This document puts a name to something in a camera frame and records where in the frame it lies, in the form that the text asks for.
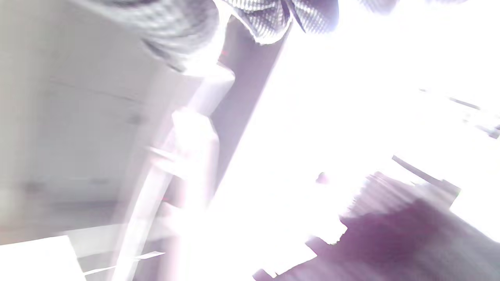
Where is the person's right hand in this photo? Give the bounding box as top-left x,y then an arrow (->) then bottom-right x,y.
78,0 -> 399,73

